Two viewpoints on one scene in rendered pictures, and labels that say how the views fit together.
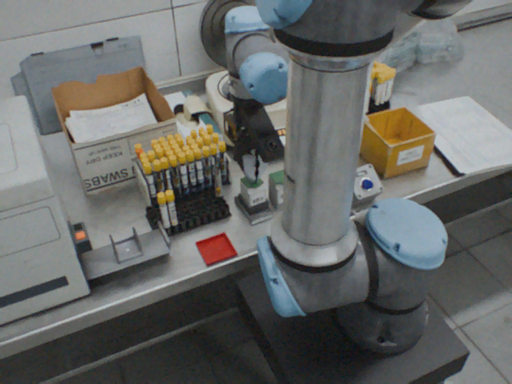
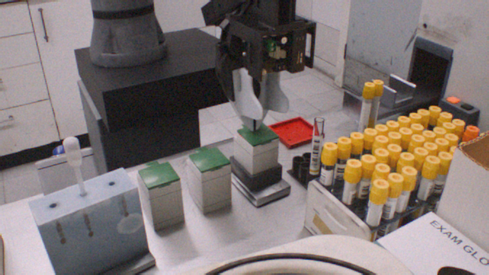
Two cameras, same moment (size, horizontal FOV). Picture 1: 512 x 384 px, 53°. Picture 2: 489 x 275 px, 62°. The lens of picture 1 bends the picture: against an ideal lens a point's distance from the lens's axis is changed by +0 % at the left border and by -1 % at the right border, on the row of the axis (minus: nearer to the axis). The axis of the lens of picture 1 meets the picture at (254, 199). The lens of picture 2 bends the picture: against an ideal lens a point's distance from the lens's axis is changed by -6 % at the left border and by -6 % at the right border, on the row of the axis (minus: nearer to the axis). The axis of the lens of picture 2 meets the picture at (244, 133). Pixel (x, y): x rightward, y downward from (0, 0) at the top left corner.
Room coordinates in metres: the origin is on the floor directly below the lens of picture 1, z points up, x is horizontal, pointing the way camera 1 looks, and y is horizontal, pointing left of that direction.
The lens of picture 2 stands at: (1.32, -0.05, 1.23)
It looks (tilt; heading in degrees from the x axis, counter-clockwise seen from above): 31 degrees down; 175
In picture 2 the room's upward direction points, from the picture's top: straight up
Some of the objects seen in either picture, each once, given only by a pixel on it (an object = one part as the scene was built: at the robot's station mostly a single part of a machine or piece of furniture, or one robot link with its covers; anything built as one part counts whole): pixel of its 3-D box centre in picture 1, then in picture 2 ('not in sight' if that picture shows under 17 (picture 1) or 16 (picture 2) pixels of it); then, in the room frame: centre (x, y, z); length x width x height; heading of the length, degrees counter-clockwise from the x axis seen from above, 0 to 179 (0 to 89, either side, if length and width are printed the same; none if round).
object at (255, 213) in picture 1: (253, 203); (255, 172); (0.86, 0.00, 0.89); 0.09 x 0.05 x 0.04; 27
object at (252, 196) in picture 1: (253, 193); (255, 155); (0.86, 0.00, 0.92); 0.05 x 0.04 x 0.06; 27
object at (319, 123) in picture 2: (218, 187); (316, 153); (0.87, 0.08, 0.93); 0.01 x 0.01 x 0.10; 25
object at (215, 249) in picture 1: (216, 248); (295, 132); (0.73, 0.08, 0.88); 0.07 x 0.07 x 0.01; 24
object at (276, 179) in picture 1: (280, 188); (209, 178); (0.89, -0.06, 0.91); 0.05 x 0.04 x 0.07; 24
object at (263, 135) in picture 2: (252, 181); (256, 132); (0.86, 0.00, 0.95); 0.05 x 0.04 x 0.01; 27
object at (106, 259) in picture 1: (116, 252); (399, 93); (0.69, 0.27, 0.92); 0.21 x 0.07 x 0.05; 114
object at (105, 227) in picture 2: not in sight; (93, 231); (0.99, -0.18, 0.92); 0.10 x 0.07 x 0.10; 121
